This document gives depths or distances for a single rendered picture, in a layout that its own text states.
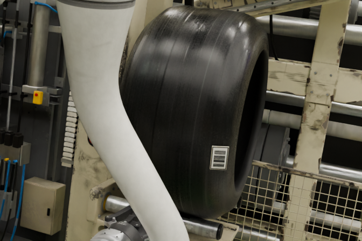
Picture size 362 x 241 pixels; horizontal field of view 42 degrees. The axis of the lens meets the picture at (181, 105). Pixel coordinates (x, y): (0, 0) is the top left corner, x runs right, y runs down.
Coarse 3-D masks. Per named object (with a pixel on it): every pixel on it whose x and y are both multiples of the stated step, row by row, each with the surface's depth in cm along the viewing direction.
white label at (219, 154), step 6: (216, 150) 111; (222, 150) 111; (228, 150) 111; (216, 156) 112; (222, 156) 112; (210, 162) 112; (216, 162) 112; (222, 162) 112; (210, 168) 113; (216, 168) 113; (222, 168) 113
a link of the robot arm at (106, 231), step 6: (108, 228) 88; (96, 234) 87; (102, 234) 86; (108, 234) 86; (114, 234) 86; (120, 234) 86; (90, 240) 84; (96, 240) 83; (102, 240) 83; (108, 240) 83; (114, 240) 84; (120, 240) 85; (126, 240) 86
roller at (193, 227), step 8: (112, 200) 135; (120, 200) 135; (104, 208) 136; (112, 208) 135; (120, 208) 134; (184, 216) 130; (192, 216) 130; (184, 224) 128; (192, 224) 128; (200, 224) 128; (208, 224) 127; (216, 224) 127; (192, 232) 129; (200, 232) 127; (208, 232) 127; (216, 232) 126
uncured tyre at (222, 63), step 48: (144, 48) 118; (192, 48) 115; (240, 48) 116; (144, 96) 114; (192, 96) 111; (240, 96) 114; (144, 144) 115; (192, 144) 111; (240, 144) 163; (192, 192) 117; (240, 192) 140
